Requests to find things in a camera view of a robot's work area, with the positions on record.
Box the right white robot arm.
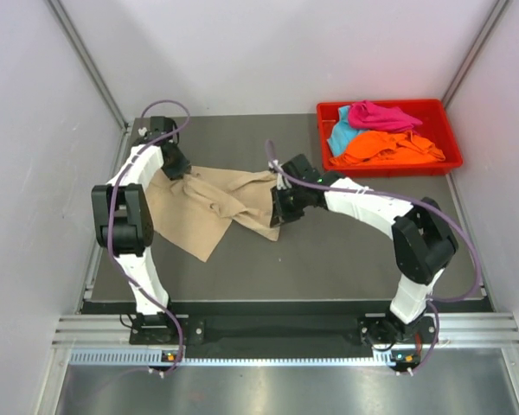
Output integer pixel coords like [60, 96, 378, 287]
[269, 155, 458, 351]

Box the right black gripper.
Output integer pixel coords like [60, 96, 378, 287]
[272, 184, 309, 228]

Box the beige t shirt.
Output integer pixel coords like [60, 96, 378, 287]
[145, 166, 279, 262]

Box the left aluminium corner post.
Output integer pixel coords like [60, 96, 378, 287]
[44, 0, 129, 131]

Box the orange t shirt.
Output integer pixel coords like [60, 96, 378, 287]
[330, 131, 445, 167]

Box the red plastic bin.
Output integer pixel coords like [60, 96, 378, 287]
[317, 99, 463, 178]

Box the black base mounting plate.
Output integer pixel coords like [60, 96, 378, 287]
[129, 297, 438, 360]

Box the pink t shirt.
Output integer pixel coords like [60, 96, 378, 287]
[348, 100, 423, 133]

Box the right aluminium corner post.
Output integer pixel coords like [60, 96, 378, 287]
[441, 0, 512, 109]

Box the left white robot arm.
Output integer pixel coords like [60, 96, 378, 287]
[91, 117, 191, 345]

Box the aluminium front rail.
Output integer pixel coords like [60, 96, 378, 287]
[52, 313, 519, 368]

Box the aluminium corner post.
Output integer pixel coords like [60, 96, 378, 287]
[441, 0, 512, 109]
[44, 0, 129, 131]

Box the light blue t shirt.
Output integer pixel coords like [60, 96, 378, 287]
[327, 105, 362, 156]

